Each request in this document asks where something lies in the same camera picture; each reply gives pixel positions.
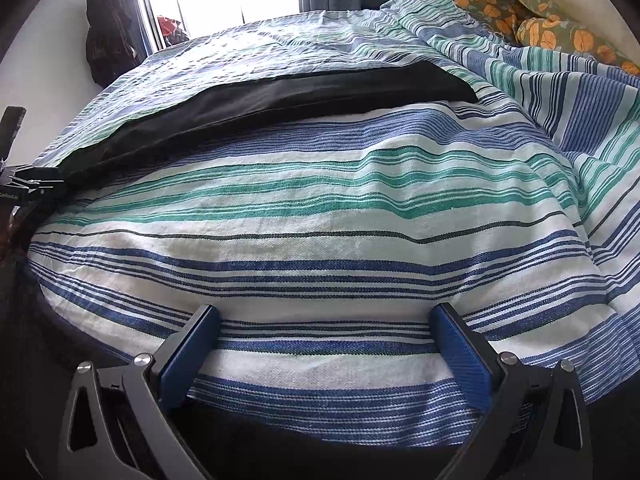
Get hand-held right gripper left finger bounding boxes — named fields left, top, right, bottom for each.
left=57, top=304, right=223, bottom=480

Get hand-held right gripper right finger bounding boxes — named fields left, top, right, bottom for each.
left=432, top=304, right=594, bottom=480

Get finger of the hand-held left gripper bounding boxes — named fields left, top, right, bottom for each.
left=14, top=166, right=65, bottom=183
left=20, top=182, right=69, bottom=198

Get black pants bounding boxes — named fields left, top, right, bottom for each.
left=60, top=62, right=479, bottom=192

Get dark hanging bag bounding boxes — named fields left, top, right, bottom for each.
left=84, top=0, right=142, bottom=87

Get blue green striped bedsheet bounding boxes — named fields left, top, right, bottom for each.
left=27, top=0, right=640, bottom=448

